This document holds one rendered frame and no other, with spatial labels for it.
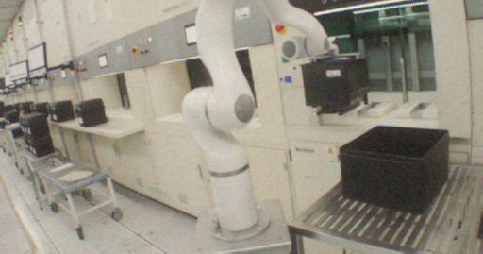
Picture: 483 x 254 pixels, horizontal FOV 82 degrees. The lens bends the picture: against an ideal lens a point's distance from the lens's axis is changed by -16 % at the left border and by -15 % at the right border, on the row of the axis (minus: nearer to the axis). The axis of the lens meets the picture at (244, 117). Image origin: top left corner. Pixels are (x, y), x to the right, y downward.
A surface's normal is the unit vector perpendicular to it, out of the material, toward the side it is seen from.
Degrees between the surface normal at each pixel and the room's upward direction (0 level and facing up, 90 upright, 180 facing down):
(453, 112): 90
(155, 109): 90
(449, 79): 90
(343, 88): 89
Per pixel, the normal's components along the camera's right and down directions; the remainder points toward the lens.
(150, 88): 0.71, 0.03
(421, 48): -0.68, 0.25
